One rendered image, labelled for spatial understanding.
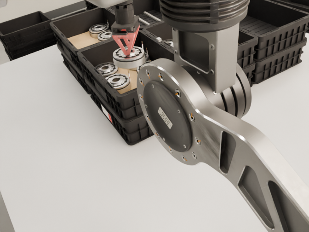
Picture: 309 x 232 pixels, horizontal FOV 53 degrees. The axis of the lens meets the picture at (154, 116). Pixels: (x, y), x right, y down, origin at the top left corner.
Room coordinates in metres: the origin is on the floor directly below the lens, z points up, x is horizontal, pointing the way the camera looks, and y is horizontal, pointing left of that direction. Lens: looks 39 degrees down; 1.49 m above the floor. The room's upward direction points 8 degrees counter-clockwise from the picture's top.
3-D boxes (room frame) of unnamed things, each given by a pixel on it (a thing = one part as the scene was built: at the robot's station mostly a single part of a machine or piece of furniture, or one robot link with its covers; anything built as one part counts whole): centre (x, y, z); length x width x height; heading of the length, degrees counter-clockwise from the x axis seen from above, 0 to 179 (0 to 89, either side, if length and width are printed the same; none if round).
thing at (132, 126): (1.04, 0.06, 0.76); 0.40 x 0.30 x 0.12; 26
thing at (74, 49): (1.40, 0.23, 0.92); 0.40 x 0.30 x 0.02; 26
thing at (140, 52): (0.91, 0.05, 1.02); 0.10 x 0.10 x 0.01
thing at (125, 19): (0.92, 0.05, 1.14); 0.10 x 0.07 x 0.07; 166
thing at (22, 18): (2.50, 0.95, 0.37); 0.40 x 0.30 x 0.45; 120
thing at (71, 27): (1.40, 0.23, 0.87); 0.40 x 0.30 x 0.11; 26
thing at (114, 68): (1.11, 0.17, 0.86); 0.10 x 0.10 x 0.01
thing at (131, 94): (1.04, 0.06, 0.92); 0.40 x 0.30 x 0.02; 26
